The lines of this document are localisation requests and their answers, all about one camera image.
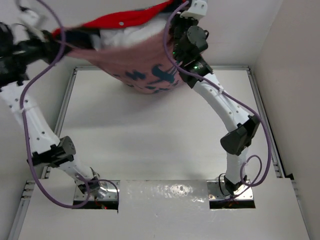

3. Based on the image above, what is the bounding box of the aluminium table frame rail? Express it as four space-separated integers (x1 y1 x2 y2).
247 68 286 178

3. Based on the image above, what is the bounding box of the white pillow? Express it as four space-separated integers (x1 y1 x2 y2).
100 14 169 47

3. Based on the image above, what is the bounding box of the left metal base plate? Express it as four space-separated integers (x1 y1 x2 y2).
73 180 120 201

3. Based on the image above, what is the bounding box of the metal base plate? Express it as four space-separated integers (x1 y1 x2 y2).
73 180 120 201
206 179 254 201

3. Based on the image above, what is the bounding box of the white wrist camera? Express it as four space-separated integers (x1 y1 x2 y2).
18 7 46 42
180 0 208 20

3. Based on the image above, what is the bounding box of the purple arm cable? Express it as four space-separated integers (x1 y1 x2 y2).
162 0 272 201
21 0 121 209

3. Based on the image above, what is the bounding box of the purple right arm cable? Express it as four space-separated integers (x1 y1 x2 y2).
162 0 272 201

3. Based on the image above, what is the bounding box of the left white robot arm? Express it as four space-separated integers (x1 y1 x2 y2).
0 23 108 199

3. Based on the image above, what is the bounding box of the red patterned pillowcase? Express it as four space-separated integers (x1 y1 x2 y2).
52 0 183 94

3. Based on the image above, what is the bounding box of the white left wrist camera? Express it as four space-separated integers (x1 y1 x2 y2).
18 7 46 42

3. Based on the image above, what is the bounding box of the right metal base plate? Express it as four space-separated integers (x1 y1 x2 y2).
206 179 254 201

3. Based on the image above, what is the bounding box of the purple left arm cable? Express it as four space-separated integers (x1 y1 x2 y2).
21 0 121 209

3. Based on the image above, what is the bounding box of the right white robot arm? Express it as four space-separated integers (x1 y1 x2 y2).
168 14 260 195

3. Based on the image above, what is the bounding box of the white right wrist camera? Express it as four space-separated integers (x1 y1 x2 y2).
180 0 208 20

